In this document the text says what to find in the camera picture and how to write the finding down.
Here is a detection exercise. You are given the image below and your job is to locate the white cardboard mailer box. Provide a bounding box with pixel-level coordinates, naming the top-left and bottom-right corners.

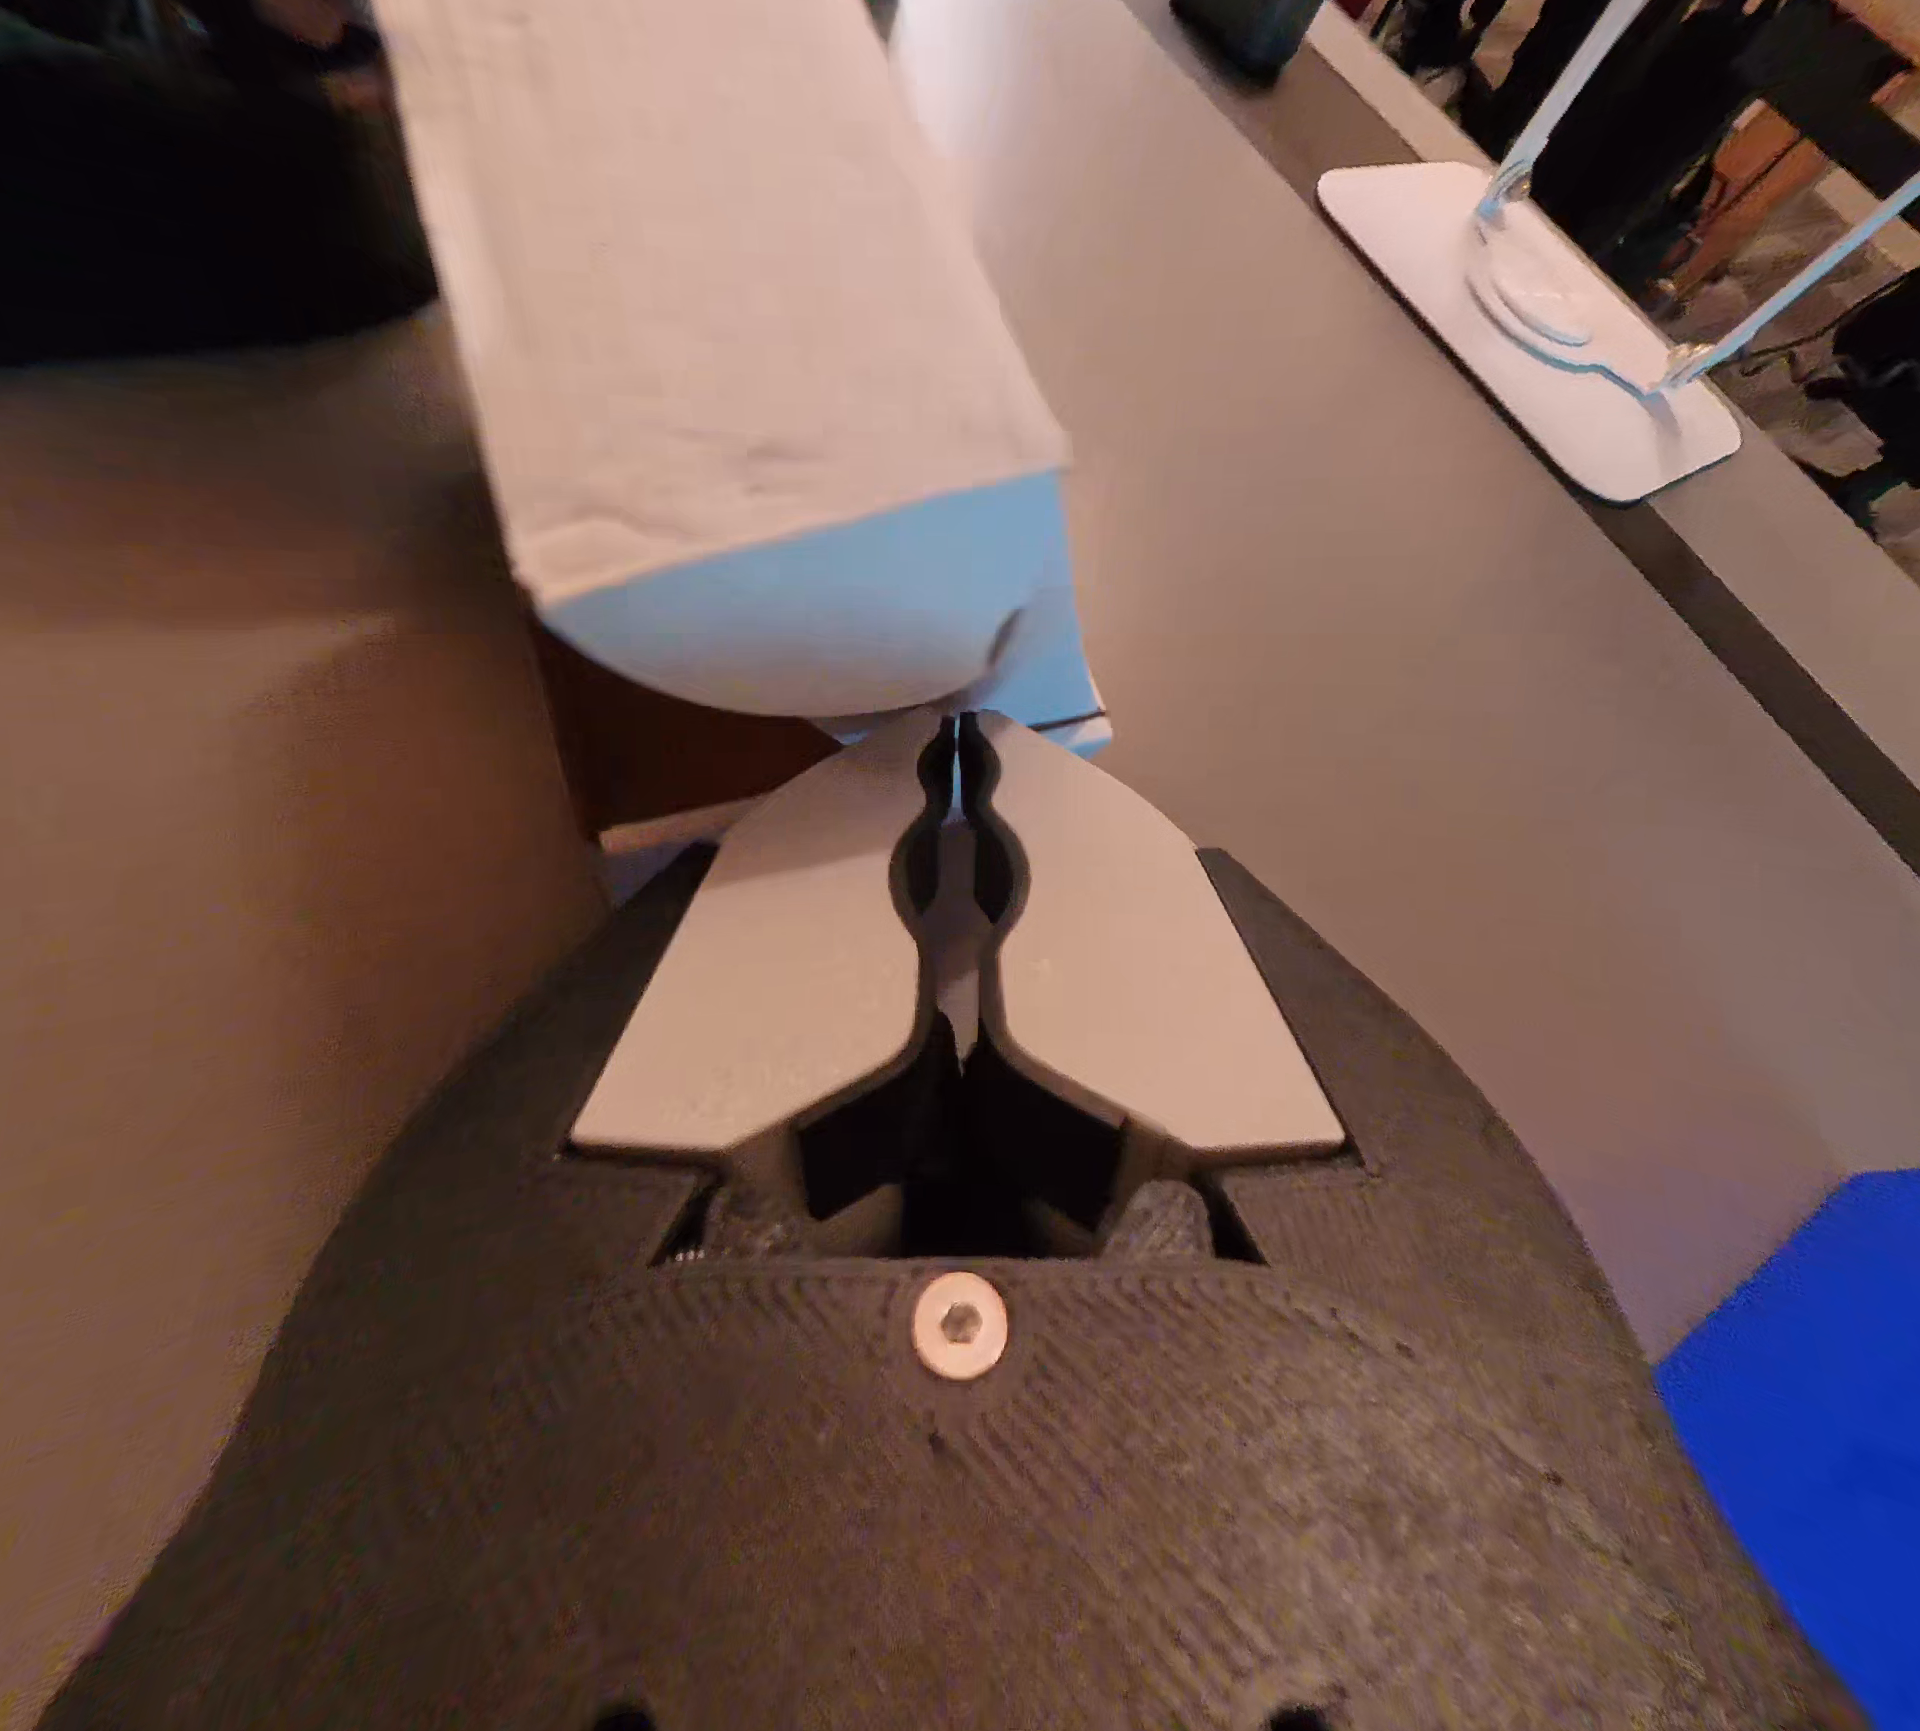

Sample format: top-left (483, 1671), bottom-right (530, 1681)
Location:
top-left (217, 0), bottom-right (1114, 862)

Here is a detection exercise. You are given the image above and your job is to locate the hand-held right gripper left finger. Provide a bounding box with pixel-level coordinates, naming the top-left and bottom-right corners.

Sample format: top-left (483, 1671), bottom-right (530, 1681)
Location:
top-left (569, 714), bottom-right (962, 1151)

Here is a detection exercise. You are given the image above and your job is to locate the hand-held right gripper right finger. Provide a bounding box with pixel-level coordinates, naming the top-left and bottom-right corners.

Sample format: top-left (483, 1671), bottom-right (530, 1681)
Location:
top-left (959, 711), bottom-right (1346, 1154)

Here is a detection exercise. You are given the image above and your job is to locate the large blue plastic bin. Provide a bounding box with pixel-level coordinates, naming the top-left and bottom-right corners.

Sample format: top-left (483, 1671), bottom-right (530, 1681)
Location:
top-left (1653, 1167), bottom-right (1920, 1731)

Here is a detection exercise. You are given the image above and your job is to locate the white sign stand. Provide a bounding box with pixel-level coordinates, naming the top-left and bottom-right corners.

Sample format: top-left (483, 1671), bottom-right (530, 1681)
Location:
top-left (1316, 0), bottom-right (1920, 505)

